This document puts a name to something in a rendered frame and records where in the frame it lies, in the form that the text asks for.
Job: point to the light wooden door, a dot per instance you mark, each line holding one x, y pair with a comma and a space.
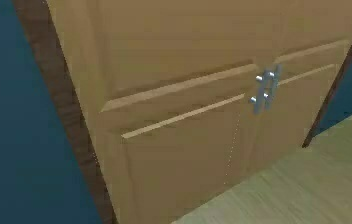
184, 140

